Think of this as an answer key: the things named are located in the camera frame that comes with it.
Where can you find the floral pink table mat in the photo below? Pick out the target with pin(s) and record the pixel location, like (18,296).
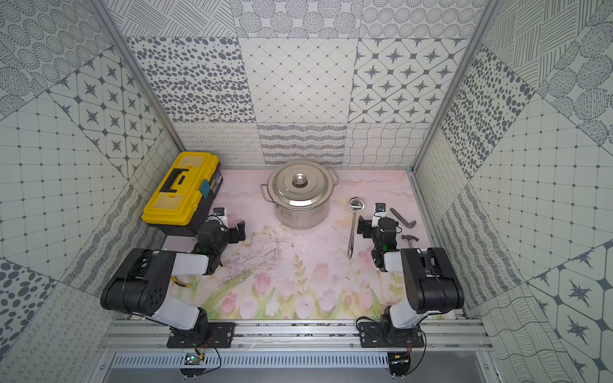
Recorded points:
(281,273)

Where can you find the right small circuit board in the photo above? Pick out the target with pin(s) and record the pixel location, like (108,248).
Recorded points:
(399,364)

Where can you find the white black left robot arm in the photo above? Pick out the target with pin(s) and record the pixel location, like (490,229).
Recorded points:
(140,286)

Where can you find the small circuit board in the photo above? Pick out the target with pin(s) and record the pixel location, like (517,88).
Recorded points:
(194,359)
(399,364)

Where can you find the stainless steel pot lid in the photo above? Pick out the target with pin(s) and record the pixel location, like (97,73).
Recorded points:
(300,185)

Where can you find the aluminium mounting rail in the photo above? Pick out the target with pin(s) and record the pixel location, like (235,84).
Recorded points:
(300,335)

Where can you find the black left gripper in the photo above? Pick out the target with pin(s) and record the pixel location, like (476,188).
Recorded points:
(239,231)

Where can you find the stainless steel ladle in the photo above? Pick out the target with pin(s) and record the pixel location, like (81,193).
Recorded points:
(356,206)

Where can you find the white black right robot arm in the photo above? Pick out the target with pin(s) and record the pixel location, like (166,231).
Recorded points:
(431,283)

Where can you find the left small circuit board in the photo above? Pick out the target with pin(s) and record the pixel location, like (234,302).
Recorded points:
(194,359)

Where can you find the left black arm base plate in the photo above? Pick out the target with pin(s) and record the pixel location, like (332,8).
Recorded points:
(215,334)

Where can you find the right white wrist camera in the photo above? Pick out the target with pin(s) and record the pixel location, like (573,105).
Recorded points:
(379,213)

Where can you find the grey hex key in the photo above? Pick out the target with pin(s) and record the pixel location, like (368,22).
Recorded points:
(407,223)

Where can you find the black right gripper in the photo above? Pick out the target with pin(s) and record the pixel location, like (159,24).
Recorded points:
(367,225)

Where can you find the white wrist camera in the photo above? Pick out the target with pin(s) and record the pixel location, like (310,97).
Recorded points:
(379,213)
(220,214)

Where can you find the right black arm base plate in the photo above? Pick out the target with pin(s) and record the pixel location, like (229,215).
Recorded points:
(374,335)

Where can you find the yellow black toolbox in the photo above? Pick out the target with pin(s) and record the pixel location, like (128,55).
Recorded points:
(185,196)

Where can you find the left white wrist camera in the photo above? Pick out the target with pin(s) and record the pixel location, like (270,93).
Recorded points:
(220,214)

